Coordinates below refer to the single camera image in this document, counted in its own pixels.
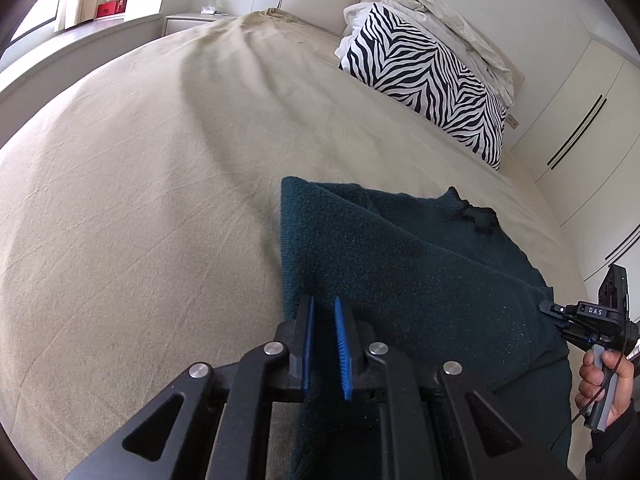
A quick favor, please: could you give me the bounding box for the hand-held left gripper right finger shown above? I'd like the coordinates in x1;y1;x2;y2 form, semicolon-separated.
332;296;576;480

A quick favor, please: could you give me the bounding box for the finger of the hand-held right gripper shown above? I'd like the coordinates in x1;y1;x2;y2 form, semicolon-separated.
558;320;594;349
538;302;582;324

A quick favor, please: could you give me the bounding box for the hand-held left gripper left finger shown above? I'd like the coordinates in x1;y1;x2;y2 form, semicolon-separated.
65;294;316;480

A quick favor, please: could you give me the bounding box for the dark green knit sweater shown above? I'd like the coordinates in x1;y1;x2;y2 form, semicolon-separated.
280;176;573;480

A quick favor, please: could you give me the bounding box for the person's right forearm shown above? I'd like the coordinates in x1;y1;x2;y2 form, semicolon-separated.
584;400;640;480

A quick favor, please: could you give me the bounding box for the person's right hand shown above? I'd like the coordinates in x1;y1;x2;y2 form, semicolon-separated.
574;347;636;423

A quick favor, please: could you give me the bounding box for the white wardrobe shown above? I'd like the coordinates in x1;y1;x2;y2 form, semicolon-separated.
509;34;640;283

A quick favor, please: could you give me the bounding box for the bed with beige sheet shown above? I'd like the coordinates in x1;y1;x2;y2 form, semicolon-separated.
0;7;591;480

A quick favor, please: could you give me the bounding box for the zebra print pillow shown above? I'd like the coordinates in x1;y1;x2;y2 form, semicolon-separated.
334;2;507;171

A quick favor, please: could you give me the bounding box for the crumpled white duvet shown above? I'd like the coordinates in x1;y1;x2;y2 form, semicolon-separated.
342;0;516;108

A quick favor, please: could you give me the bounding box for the white nightstand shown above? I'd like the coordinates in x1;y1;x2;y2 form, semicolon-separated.
164;11;232;37

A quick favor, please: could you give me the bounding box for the white window ledge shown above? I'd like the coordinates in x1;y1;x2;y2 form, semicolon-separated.
0;12;167;108

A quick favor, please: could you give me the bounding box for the black framed window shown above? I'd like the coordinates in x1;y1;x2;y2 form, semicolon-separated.
0;0;67;48

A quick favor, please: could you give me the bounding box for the thin black cable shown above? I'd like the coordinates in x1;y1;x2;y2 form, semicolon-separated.
571;317;640;425

